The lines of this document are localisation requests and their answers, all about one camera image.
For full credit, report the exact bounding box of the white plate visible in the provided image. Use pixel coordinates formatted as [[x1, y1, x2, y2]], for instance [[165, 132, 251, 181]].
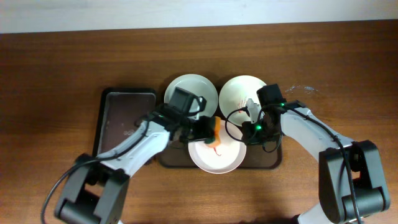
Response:
[[164, 74, 218, 117], [188, 120, 246, 174], [219, 75, 266, 126]]

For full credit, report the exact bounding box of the green and orange sponge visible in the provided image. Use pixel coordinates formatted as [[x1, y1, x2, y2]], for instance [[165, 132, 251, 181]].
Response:
[[204, 116, 221, 148]]

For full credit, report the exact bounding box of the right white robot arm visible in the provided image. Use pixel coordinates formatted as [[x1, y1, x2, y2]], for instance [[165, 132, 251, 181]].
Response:
[[242, 84, 391, 223]]

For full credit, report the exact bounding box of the large brown serving tray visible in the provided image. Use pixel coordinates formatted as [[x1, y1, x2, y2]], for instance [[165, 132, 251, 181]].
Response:
[[155, 88, 283, 170]]

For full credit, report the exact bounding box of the small black metal tray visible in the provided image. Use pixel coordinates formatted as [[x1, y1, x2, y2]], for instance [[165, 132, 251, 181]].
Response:
[[92, 87, 156, 157]]

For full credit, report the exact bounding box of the right black cable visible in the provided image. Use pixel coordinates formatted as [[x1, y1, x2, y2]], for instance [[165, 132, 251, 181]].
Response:
[[224, 102, 363, 224]]

